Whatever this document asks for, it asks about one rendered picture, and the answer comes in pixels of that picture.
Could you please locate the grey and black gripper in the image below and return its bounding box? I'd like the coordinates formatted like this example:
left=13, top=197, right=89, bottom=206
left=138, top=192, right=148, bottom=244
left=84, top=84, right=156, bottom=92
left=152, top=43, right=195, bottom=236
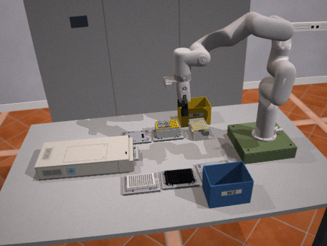
left=176, top=79, right=191, bottom=117

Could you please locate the black well plate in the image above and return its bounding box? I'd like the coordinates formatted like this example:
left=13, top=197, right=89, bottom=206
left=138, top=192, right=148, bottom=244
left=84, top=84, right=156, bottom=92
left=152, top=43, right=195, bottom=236
left=164, top=168, right=195, bottom=185

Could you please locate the blue open-top box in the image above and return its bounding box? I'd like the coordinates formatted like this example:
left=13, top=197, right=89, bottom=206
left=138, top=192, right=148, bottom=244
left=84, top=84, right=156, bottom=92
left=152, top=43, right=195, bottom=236
left=202, top=161, right=254, bottom=209

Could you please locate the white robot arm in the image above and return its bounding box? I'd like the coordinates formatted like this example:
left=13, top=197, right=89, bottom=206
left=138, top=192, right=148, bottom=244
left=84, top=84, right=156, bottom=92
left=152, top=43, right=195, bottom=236
left=163, top=12, right=296, bottom=142

